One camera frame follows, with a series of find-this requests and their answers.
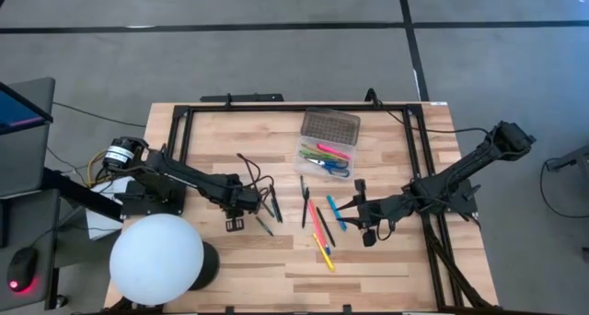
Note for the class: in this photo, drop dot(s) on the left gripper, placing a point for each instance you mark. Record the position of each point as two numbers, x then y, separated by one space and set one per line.
234 225

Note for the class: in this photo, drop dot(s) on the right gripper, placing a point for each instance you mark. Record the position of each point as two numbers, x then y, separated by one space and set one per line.
375 211

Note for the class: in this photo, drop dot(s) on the blue marker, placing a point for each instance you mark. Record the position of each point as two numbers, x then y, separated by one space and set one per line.
335 210

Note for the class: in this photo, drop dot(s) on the black pencil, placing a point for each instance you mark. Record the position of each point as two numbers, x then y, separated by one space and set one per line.
326 227

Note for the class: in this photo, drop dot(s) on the pink pencil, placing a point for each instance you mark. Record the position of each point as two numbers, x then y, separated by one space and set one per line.
317 225

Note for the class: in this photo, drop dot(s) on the black click pen with clip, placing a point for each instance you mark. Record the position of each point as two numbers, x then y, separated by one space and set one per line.
276 204

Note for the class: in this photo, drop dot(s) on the matte black pen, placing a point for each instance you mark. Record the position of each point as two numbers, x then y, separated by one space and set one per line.
306 208

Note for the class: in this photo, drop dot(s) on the yellow highlighter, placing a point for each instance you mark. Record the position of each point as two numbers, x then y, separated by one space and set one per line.
324 253

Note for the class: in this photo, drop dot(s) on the thin dark grey pen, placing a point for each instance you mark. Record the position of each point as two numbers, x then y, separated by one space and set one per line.
302 187

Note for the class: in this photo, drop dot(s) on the pink highlighter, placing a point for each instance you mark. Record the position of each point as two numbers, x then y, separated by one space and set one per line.
333 151

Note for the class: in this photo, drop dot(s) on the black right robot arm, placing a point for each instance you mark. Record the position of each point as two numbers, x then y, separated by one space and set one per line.
460 172

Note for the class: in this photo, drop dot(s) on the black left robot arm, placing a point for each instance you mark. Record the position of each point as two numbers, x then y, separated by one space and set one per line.
193 179

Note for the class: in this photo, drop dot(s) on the clear plastic supply box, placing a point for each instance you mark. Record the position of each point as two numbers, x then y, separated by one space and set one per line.
329 126

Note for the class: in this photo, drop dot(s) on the black lamp base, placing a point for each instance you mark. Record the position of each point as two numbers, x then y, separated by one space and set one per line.
209 264

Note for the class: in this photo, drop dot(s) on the white globe lamp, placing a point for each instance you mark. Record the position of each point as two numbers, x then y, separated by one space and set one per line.
156 260

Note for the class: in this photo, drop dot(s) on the black mounting bar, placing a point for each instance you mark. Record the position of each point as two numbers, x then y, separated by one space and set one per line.
241 97

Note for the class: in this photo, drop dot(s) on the white paper sheet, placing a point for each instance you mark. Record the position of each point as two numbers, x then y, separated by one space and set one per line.
99 225

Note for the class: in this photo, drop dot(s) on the black diagonal strut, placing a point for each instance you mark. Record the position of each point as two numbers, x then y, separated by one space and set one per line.
83 196

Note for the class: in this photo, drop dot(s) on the grey side desk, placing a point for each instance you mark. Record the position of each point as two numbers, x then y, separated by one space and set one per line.
27 167

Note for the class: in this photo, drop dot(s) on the black computer mouse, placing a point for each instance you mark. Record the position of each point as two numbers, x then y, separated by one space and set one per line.
22 269

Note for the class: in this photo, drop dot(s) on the grey stand leg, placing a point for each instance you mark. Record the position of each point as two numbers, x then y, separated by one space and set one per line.
570 158

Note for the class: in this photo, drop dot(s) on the blue-screen monitor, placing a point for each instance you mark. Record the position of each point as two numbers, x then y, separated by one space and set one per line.
18 112

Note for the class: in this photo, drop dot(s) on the black aluminium table frame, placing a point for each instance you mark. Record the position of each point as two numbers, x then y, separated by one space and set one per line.
299 108

